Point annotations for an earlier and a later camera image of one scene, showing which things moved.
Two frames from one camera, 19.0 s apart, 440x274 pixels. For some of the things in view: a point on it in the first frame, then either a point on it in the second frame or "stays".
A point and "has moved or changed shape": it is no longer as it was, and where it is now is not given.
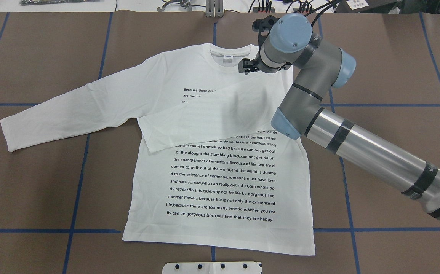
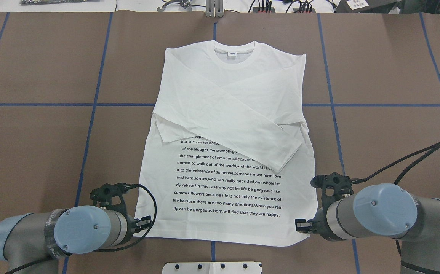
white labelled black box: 376,6 stays
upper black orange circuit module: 261,9 stays
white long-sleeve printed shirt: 212,172 has moved or changed shape
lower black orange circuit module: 302,10 stays
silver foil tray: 27,2 stays
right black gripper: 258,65 to 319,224
